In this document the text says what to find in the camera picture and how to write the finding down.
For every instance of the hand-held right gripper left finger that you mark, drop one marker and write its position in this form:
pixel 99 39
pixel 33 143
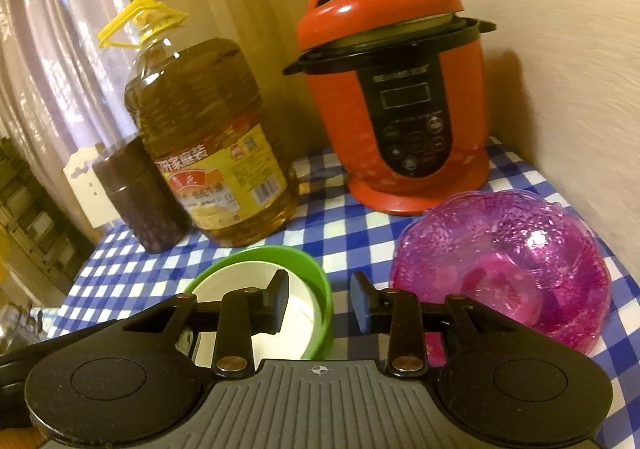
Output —
pixel 278 300

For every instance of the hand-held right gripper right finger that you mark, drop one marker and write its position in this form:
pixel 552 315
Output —
pixel 360 300

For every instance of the white plastic bowl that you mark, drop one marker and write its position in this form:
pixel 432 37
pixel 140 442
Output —
pixel 280 329

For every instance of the green plastic bowl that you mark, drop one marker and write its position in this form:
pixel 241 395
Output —
pixel 320 289

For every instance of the pink plastic plate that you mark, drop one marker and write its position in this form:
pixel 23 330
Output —
pixel 500 239

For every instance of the blue white checkered tablecloth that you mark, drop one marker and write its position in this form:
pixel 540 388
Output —
pixel 350 239

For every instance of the dark storage rack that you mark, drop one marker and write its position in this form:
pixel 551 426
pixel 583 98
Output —
pixel 35 224

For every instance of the brown cylindrical canister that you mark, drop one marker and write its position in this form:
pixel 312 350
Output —
pixel 135 199

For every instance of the cooking oil bottle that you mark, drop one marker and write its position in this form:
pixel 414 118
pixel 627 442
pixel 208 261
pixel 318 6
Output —
pixel 210 129

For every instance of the red electric pressure cooker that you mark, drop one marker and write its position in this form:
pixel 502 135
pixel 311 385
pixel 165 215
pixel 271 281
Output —
pixel 400 104

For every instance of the white wooden chair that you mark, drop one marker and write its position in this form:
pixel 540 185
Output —
pixel 85 189

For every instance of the sheer pink curtain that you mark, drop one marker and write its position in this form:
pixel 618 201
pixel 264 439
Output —
pixel 55 29

